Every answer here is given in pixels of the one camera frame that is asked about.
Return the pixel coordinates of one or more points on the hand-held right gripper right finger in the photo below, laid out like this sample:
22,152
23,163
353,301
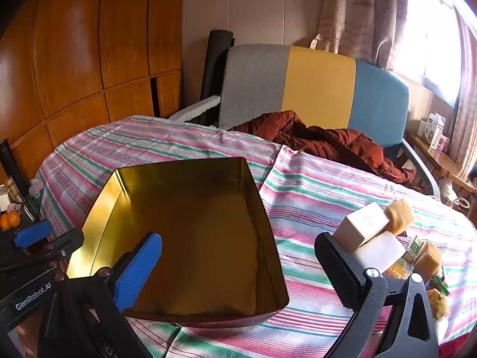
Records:
341,268

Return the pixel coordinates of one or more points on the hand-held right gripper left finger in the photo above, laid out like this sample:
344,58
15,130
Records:
137,272

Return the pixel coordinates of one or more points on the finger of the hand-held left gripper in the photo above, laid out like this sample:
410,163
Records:
63,244
32,234

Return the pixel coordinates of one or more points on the beige cardboard box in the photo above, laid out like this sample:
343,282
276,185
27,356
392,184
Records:
359,225

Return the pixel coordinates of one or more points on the cracker packet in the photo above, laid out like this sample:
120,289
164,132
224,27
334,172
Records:
399,268

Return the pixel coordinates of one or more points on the gold tin box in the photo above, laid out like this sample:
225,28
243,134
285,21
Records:
193,238

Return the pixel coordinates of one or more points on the yellow sponge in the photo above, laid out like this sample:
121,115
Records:
428,259
399,216

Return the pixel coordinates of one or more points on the orange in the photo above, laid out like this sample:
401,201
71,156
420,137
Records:
5,222
15,219

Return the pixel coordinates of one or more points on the striped tablecloth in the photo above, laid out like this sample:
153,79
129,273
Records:
316,201

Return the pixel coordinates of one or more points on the small green snack packet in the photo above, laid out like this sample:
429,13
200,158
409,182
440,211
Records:
411,248

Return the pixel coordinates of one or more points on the green wrapped packet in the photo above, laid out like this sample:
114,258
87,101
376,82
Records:
441,285

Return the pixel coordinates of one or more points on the red-brown padded jacket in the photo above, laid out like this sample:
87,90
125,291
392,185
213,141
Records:
335,140

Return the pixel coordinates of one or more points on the wooden side table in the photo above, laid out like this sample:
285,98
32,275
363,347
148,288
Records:
443,164

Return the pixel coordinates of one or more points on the small pink box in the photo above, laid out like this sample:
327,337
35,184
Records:
444,144

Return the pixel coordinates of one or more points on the white carton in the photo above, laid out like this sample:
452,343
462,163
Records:
436,130

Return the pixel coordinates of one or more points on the wooden wardrobe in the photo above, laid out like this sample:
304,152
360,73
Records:
74,56

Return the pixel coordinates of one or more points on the grey yellow blue chair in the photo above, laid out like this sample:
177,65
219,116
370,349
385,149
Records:
316,85

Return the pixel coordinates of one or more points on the pink curtain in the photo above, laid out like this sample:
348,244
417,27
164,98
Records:
465,93

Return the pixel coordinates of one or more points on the black rolled mat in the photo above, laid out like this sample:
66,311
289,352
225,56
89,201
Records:
216,67

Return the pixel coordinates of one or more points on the window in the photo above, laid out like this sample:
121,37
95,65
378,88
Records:
432,33

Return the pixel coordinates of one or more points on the beige patterned curtain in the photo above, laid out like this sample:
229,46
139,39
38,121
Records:
357,11

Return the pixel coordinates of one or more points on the black post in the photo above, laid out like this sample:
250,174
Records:
13,167

